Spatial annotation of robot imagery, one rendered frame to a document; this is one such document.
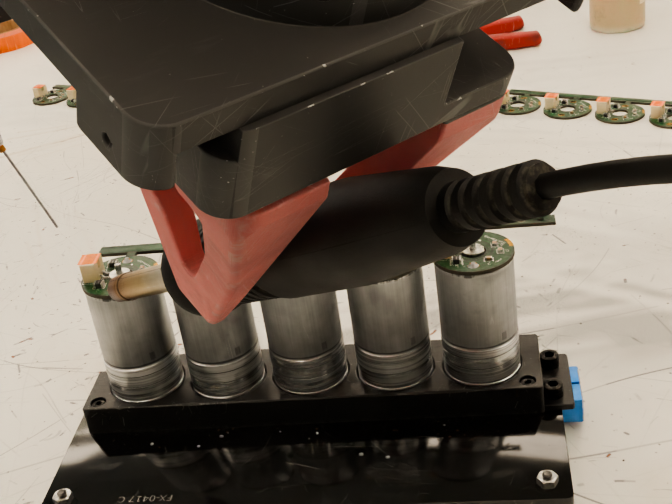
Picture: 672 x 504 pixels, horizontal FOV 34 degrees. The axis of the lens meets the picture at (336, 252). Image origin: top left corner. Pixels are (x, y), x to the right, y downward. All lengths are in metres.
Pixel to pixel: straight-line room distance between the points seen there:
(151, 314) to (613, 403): 0.15
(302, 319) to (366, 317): 0.02
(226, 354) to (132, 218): 0.20
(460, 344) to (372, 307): 0.03
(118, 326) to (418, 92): 0.18
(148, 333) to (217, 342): 0.02
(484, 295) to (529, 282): 0.11
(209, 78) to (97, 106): 0.02
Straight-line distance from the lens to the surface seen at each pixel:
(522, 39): 0.68
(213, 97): 0.16
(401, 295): 0.33
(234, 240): 0.18
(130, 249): 0.37
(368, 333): 0.34
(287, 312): 0.33
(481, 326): 0.33
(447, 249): 0.19
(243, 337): 0.35
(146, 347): 0.35
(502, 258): 0.33
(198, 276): 0.24
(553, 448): 0.33
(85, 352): 0.44
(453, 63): 0.19
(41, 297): 0.49
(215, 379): 0.35
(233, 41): 0.17
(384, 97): 0.18
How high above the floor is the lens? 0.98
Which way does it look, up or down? 29 degrees down
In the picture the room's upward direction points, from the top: 9 degrees counter-clockwise
